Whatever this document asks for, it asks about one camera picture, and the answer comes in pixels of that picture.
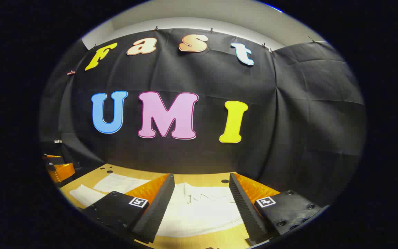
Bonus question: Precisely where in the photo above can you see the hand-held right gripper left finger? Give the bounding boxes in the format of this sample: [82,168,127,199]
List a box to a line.
[82,173,176,244]

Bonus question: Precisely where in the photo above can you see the black backdrop cloth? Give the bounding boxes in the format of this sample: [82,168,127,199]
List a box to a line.
[39,28,367,208]

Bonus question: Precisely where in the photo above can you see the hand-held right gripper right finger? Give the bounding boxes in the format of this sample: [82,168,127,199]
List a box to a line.
[229,172,324,247]

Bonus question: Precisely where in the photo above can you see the white jeans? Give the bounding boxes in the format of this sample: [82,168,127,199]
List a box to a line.
[69,173,246,238]

